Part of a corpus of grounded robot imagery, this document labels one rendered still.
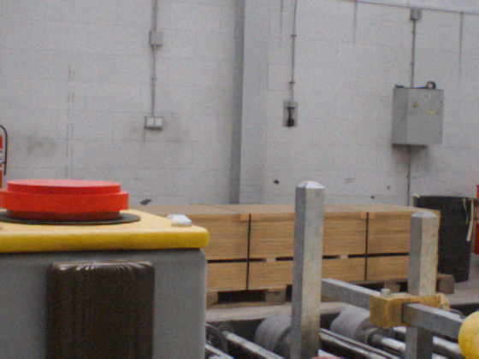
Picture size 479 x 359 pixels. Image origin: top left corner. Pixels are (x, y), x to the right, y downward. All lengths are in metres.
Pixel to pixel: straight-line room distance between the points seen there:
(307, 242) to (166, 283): 1.31
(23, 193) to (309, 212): 1.30
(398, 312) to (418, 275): 0.08
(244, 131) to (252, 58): 0.60
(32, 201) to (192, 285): 0.05
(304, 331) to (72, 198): 1.33
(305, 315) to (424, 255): 0.25
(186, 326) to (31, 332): 0.05
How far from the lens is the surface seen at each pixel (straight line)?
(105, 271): 0.27
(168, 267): 0.28
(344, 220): 7.26
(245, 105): 8.05
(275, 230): 6.98
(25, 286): 0.27
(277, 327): 2.05
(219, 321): 2.12
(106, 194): 0.30
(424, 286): 1.73
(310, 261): 1.59
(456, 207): 8.36
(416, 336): 1.74
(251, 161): 8.08
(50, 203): 0.29
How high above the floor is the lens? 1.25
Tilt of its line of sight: 3 degrees down
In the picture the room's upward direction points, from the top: 2 degrees clockwise
